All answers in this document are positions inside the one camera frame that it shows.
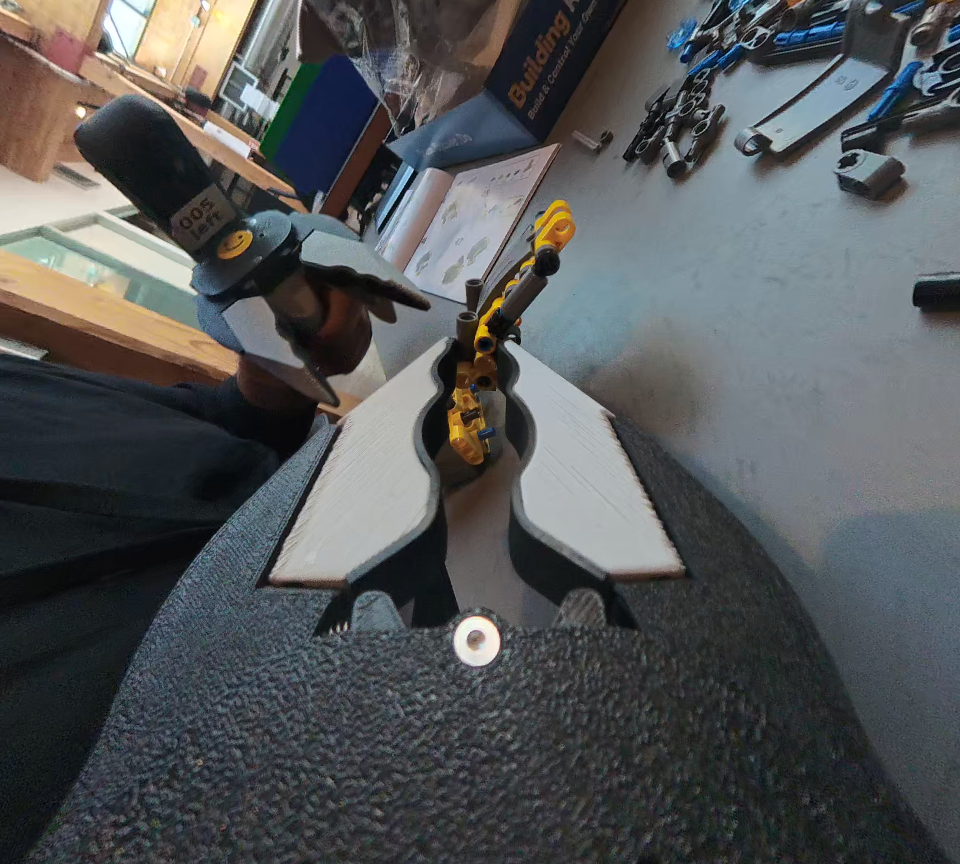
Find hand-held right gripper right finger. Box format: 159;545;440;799
496;341;687;584

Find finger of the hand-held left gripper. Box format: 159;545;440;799
223;292;344;406
298;234;434;325

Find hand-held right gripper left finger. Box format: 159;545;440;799
268;336;460;591

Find yellow brick arm with piston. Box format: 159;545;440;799
448;198;579;468

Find person's left forearm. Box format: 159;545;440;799
0;352;331;528

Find grey desk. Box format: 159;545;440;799
360;0;960;768

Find person's left hand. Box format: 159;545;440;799
238;277;376;430

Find white instruction booklet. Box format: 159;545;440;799
375;142;562;304

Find blue green partition panel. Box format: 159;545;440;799
258;54;380;201

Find clear plastic bags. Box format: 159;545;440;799
303;0;541;123

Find blue cardboard kit box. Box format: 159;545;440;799
300;0;684;168

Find small black cylinder brick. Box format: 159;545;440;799
912;271;960;314

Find small grey connector brick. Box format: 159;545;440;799
834;150;907;199

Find grey curved panel brick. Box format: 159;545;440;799
733;54;890;156

